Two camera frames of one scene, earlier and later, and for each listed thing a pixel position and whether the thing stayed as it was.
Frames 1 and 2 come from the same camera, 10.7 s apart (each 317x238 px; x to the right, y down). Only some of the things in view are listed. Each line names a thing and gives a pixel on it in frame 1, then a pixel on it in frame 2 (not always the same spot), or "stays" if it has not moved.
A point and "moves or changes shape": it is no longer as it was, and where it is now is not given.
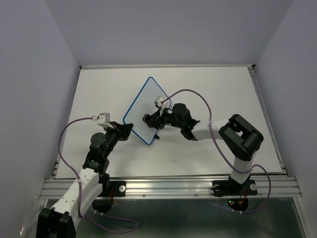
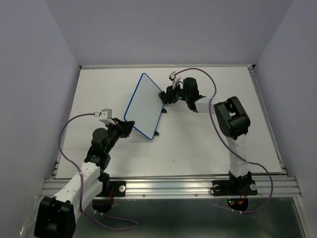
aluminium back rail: (251, 66) stays
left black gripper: (123, 131) stays
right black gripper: (155, 117) → (169, 94)
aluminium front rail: (282, 187) stays
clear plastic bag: (28, 230) stays
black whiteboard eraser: (146, 118) → (161, 94)
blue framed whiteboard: (144, 103) moves or changes shape
